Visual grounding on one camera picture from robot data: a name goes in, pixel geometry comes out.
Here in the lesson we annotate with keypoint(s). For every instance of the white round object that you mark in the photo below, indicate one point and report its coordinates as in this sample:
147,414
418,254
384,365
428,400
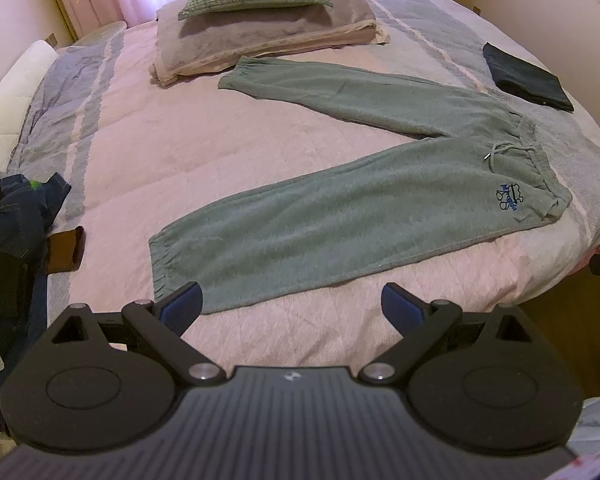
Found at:
102,32

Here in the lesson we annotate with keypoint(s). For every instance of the white plastic bag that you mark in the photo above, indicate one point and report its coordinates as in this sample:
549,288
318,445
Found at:
597,422

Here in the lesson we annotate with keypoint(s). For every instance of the white quilted pillow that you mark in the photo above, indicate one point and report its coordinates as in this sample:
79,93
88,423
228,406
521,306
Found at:
10,95

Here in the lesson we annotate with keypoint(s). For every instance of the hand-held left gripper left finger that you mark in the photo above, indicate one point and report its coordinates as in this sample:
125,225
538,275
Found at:
180,307

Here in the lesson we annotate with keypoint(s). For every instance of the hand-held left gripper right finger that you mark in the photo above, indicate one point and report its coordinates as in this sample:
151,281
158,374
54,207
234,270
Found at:
405,307

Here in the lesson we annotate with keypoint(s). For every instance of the blue jeans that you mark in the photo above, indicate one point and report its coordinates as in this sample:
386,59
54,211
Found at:
20,215

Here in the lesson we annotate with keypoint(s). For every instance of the grey sweatpants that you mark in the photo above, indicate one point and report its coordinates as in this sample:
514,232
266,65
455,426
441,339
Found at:
355,210

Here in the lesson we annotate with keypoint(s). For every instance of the brown garment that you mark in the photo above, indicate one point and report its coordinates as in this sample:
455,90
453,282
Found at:
65,250

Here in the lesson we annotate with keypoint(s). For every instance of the pink grey striped bedspread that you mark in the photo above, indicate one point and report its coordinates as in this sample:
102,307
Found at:
155,125

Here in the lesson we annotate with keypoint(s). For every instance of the dark charcoal pants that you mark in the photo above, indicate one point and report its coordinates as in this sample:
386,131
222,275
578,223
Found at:
525,77

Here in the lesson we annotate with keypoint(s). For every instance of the black pants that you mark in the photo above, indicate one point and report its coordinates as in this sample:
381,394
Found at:
5,285

